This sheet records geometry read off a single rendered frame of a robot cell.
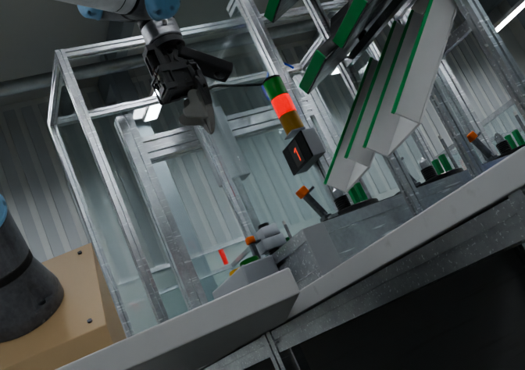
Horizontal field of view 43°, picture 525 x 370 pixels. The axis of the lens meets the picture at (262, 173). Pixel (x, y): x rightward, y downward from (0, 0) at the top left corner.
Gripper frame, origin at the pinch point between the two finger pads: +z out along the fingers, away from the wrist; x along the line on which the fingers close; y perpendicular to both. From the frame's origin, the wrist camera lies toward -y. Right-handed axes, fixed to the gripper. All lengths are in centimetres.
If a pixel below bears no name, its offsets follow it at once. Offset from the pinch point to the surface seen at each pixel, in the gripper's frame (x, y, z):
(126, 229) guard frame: -86, 1, -8
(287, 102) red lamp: -21.5, -31.5, -9.9
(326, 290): 25.5, 6.1, 39.4
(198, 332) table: 47, 33, 40
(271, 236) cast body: -36.8, -19.8, 17.8
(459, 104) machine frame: -65, -127, -10
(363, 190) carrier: -3.0, -27.5, 21.5
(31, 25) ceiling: -613, -118, -436
